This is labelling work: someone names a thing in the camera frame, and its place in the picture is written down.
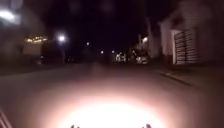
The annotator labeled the building with string lights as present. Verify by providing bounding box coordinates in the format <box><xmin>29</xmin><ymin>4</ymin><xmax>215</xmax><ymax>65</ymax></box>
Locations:
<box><xmin>0</xmin><ymin>0</ymin><xmax>58</xmax><ymax>66</ymax></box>

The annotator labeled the street lamp pole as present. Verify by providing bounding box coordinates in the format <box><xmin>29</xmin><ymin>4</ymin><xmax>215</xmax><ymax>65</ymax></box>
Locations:
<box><xmin>59</xmin><ymin>34</ymin><xmax>66</xmax><ymax>65</ymax></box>

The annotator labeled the vehicle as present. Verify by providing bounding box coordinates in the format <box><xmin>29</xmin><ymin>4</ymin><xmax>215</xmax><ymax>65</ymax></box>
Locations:
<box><xmin>133</xmin><ymin>49</ymin><xmax>150</xmax><ymax>66</ymax></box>

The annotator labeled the pavement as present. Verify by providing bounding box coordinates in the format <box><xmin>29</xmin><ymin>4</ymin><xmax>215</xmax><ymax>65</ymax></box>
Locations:
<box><xmin>156</xmin><ymin>63</ymin><xmax>224</xmax><ymax>90</ymax></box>

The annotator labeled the building with slatted gate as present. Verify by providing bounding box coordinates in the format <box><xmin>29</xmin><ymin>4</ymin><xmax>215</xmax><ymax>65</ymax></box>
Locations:
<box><xmin>146</xmin><ymin>0</ymin><xmax>224</xmax><ymax>66</ymax></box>

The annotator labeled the grey asphalt road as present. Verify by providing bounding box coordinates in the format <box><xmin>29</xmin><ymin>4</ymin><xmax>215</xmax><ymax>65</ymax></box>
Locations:
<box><xmin>0</xmin><ymin>62</ymin><xmax>224</xmax><ymax>128</ymax></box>

